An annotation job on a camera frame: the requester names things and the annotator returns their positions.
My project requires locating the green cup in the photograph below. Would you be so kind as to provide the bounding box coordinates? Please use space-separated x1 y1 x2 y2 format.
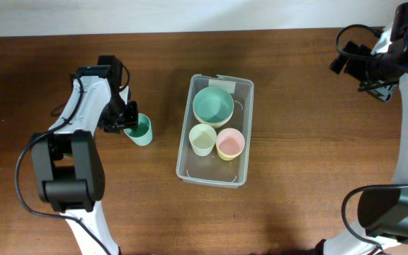
124 113 153 146

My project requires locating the cream white cup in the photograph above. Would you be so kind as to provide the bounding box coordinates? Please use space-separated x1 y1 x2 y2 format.
188 124 217 157

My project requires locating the green bowl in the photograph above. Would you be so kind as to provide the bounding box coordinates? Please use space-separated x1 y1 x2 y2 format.
193 86 234 125

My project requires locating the pink cup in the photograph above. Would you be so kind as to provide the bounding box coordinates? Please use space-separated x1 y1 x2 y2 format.
216 128 245 149

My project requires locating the yellow cup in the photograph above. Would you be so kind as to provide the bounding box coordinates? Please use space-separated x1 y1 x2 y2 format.
217 147 243 161

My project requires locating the yellow bowl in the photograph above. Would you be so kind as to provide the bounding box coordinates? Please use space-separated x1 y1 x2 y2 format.
195 114 232 128

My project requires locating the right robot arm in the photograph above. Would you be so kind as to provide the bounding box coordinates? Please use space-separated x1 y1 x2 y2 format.
312 2 408 254

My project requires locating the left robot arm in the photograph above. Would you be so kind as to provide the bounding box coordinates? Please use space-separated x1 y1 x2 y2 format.
26 55 138 254

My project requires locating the clear plastic container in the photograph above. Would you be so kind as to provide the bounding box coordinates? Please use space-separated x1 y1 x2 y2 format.
176 74 254 188

